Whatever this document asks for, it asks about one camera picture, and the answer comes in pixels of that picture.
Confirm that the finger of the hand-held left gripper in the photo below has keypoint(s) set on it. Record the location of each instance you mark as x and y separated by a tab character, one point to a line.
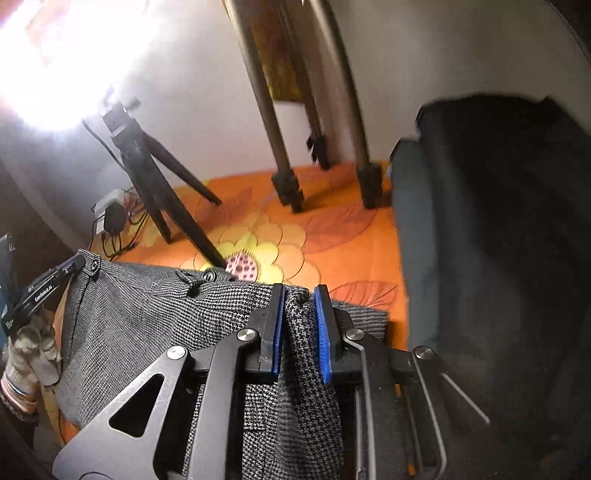
69	267

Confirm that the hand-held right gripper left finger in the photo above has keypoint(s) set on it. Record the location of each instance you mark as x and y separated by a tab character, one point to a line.
276	337

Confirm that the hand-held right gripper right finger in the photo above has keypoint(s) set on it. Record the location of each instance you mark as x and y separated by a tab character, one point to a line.
323	341

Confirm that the grey houndstooth pants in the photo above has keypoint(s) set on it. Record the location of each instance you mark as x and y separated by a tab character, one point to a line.
138	314

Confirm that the person's left forearm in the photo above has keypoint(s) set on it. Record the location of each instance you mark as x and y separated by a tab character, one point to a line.
16	397

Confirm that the black folded pants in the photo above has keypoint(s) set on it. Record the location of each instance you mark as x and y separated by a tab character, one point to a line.
508	230

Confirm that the person's left hand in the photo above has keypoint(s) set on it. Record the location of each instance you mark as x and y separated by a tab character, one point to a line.
32	350

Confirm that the white power strip with adapter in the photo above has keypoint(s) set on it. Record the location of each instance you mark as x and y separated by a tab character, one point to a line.
111	251

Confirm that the black power adapter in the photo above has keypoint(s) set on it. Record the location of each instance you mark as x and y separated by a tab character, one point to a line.
114	218

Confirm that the orange floral bedsheet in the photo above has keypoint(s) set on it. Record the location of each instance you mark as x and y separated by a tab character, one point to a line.
323	240

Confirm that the small black tripod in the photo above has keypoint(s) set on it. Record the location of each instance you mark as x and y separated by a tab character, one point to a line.
138	161

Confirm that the dark teal folded cloth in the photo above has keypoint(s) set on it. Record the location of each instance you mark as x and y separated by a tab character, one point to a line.
415	230

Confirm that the large grey tripod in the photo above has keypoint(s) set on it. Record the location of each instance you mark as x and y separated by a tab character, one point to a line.
270	115

